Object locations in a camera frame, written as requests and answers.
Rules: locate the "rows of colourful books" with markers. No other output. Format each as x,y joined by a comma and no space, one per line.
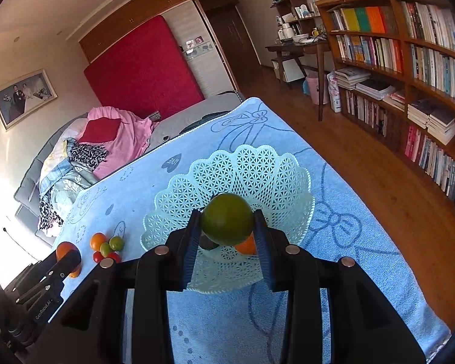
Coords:
436,64

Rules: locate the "white lattice plastic basket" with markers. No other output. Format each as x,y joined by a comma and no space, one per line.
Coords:
250,174

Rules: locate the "green floral quilt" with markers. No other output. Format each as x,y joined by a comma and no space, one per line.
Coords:
70,193

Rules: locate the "small orange tomato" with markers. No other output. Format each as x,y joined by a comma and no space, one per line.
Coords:
98,240

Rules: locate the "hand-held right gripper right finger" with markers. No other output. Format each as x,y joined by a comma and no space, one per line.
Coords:
261,252

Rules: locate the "green tomato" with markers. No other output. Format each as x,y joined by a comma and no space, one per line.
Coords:
106,249
116,243

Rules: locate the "white printed bag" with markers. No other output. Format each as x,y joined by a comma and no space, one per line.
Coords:
334,91

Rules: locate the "orange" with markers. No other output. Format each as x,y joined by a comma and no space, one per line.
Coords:
246,248
66,247

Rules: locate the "white drawer box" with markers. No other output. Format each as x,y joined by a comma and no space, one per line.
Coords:
288,68

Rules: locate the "red mattress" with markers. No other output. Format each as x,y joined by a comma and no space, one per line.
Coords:
144,68

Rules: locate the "pink waste bin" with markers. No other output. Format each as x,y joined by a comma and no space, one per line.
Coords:
316,89

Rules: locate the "grey sofa bed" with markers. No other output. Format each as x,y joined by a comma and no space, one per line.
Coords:
197,115

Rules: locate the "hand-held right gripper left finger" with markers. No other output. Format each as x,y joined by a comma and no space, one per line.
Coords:
191,252

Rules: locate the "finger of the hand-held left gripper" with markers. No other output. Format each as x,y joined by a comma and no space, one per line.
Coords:
70,262

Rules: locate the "red tomato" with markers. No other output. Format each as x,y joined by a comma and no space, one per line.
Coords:
97,257
115,258

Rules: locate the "dark wooden door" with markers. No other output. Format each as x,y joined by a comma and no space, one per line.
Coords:
235,34

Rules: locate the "red pillow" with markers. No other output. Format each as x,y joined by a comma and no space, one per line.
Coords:
98,129

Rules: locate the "large green citrus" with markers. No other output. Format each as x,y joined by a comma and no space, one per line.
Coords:
227,220

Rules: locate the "pale floral pillow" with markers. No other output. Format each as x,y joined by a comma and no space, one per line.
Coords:
55,155

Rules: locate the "framed wall photo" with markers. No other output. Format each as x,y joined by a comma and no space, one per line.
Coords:
22,98

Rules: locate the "leopard print cloth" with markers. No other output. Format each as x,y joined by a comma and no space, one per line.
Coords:
87,155
49,212

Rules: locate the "blue printed towel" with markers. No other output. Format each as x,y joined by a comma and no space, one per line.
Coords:
333,273

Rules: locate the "wooden wardrobe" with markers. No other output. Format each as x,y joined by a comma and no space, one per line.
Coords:
136,7

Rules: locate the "wooden desk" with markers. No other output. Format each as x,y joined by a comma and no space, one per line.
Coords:
299,47

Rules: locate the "pink blanket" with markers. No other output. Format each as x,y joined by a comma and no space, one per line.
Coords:
127,146

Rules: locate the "wooden bookshelf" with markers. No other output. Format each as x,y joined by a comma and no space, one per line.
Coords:
402,40

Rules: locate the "light blue denim garment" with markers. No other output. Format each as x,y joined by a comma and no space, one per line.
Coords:
60,174

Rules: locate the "small wooden shelf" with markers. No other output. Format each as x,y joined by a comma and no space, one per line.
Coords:
299,7

